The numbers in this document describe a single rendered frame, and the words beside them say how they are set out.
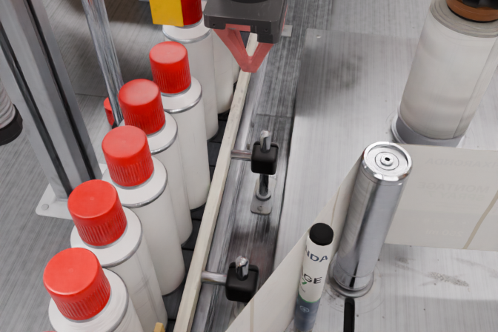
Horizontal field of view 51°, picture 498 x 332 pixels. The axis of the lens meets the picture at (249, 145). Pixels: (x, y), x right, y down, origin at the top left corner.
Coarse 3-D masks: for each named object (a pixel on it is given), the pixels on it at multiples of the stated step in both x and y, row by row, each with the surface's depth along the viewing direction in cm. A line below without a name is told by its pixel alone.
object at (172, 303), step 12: (240, 120) 72; (216, 144) 65; (216, 156) 63; (192, 216) 57; (192, 240) 55; (192, 252) 55; (180, 288) 52; (168, 300) 51; (180, 300) 51; (168, 312) 50; (168, 324) 49; (192, 324) 53
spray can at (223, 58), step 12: (204, 0) 56; (216, 36) 58; (216, 48) 59; (216, 60) 61; (228, 60) 62; (216, 72) 62; (228, 72) 63; (216, 84) 64; (228, 84) 65; (216, 96) 65; (228, 96) 66; (228, 108) 68
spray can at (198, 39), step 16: (192, 0) 50; (192, 16) 52; (176, 32) 52; (192, 32) 52; (208, 32) 53; (192, 48) 53; (208, 48) 55; (192, 64) 55; (208, 64) 56; (208, 80) 58; (208, 96) 59; (208, 112) 61; (208, 128) 63
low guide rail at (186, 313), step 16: (240, 80) 67; (240, 96) 65; (240, 112) 64; (224, 144) 60; (224, 160) 58; (224, 176) 57; (208, 208) 54; (208, 224) 53; (208, 240) 52; (192, 272) 49; (192, 288) 48; (192, 304) 47; (176, 320) 46; (192, 320) 48
